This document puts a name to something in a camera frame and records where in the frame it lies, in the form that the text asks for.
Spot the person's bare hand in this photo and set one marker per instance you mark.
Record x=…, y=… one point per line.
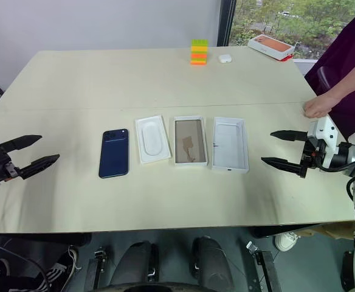
x=318, y=106

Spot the person's bare forearm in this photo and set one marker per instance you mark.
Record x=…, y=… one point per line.
x=353, y=89

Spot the white box with brown paper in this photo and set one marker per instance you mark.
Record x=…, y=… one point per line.
x=189, y=143

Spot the black window frame post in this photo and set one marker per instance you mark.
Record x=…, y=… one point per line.
x=227, y=21

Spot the dark blue smartphone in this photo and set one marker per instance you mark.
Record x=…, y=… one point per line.
x=113, y=155

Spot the white earbuds case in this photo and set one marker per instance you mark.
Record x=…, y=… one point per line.
x=225, y=58

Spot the black metal bracket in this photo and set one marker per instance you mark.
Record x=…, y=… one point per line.
x=98, y=267
x=267, y=267

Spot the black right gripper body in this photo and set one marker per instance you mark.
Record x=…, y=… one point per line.
x=311, y=155

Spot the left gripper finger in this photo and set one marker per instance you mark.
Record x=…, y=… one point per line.
x=21, y=142
x=39, y=165

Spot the red flat object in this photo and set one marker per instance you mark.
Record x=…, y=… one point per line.
x=287, y=58

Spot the dark rounded shape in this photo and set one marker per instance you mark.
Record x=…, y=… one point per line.
x=212, y=261

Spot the black table frame bar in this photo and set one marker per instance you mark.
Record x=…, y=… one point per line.
x=287, y=231

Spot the colourful toy brick stack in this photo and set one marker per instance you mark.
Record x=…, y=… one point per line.
x=199, y=53

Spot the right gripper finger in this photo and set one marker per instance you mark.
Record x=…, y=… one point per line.
x=284, y=164
x=290, y=135

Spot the person in purple garment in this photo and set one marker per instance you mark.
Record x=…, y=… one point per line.
x=347, y=54

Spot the white phone box insert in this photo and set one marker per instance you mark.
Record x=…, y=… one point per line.
x=151, y=140

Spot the phone box with orange print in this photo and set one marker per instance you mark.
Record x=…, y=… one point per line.
x=270, y=45

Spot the white iPhone box lid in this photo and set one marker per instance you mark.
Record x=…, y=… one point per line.
x=230, y=143

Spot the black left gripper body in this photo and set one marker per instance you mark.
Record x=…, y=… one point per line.
x=1, y=168

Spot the black white striped sneaker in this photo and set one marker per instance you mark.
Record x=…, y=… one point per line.
x=63, y=267

